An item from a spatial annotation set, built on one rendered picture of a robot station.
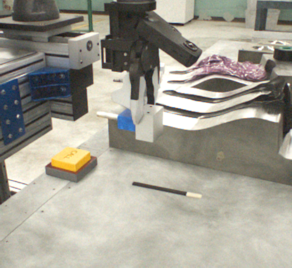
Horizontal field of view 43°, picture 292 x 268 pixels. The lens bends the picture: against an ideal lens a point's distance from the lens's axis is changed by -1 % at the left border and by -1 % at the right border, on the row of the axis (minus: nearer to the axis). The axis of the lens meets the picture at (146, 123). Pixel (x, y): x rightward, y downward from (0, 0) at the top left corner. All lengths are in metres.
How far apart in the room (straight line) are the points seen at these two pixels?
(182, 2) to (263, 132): 6.75
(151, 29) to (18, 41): 0.73
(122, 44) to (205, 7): 7.61
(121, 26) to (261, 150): 0.36
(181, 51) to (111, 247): 0.33
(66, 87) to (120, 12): 0.59
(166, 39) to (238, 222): 0.33
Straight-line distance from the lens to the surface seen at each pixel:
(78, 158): 0.79
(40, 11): 1.25
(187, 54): 0.61
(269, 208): 0.73
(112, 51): 0.66
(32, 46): 1.26
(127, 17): 0.66
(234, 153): 0.79
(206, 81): 1.12
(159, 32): 0.62
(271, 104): 0.81
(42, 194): 0.76
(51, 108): 1.29
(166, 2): 7.53
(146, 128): 0.68
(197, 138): 0.80
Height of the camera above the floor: 1.22
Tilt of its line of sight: 24 degrees down
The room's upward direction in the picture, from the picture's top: straight up
